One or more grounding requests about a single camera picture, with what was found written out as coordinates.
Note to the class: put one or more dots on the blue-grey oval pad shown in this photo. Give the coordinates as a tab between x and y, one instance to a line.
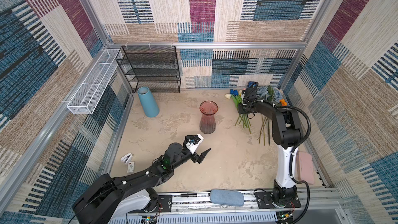
227	197

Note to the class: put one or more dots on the orange artificial flower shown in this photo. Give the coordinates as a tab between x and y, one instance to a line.
282	102

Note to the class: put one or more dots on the pink rectangular pad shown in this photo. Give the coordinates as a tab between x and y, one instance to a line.
305	167

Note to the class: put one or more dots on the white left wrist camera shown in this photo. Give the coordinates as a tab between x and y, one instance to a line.
191	142

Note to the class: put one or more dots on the teal cylindrical vase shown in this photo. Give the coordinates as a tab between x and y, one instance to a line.
148	102

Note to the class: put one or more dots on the blue-grey artificial rose bunch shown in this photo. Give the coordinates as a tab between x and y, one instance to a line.
273	95

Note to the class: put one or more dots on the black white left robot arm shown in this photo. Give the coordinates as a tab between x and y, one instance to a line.
100	201

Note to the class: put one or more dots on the small white paper tags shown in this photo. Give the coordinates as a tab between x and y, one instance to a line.
127	160

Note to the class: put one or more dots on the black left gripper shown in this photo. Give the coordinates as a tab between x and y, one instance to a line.
195	158

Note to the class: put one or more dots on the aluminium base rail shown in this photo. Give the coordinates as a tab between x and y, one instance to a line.
325	207

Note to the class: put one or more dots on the black wire shelf rack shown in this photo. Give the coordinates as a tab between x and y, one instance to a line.
154	67

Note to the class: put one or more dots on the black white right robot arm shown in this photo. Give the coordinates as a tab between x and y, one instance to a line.
290	128

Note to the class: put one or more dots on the white wire mesh basket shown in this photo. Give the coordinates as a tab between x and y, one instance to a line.
89	93

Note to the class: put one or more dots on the red ribbed glass vase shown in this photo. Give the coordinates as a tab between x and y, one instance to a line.
208	122

